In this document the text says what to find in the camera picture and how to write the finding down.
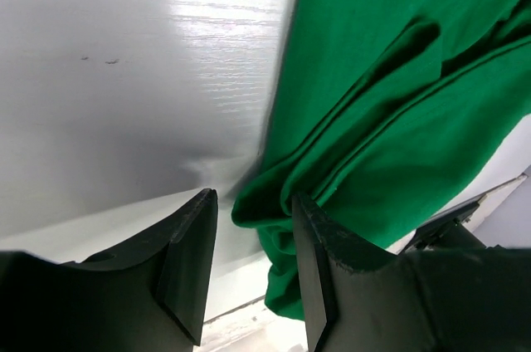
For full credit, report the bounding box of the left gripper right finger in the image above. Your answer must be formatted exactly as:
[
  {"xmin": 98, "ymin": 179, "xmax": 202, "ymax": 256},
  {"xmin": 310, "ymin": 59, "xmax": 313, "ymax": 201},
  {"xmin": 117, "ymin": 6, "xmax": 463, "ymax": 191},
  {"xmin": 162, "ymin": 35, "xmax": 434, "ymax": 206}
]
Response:
[{"xmin": 292, "ymin": 194, "xmax": 530, "ymax": 351}]

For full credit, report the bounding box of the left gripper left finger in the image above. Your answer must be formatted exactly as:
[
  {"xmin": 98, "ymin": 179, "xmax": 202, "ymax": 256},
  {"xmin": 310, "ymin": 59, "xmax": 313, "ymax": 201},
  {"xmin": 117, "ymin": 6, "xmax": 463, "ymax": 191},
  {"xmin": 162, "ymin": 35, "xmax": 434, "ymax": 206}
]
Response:
[{"xmin": 1, "ymin": 188, "xmax": 218, "ymax": 351}]

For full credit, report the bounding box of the green t-shirt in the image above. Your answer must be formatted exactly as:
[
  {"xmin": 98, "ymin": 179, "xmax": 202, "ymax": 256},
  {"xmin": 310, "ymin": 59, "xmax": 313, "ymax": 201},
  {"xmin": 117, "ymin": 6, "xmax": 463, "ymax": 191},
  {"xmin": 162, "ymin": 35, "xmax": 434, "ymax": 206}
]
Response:
[{"xmin": 232, "ymin": 0, "xmax": 530, "ymax": 320}]

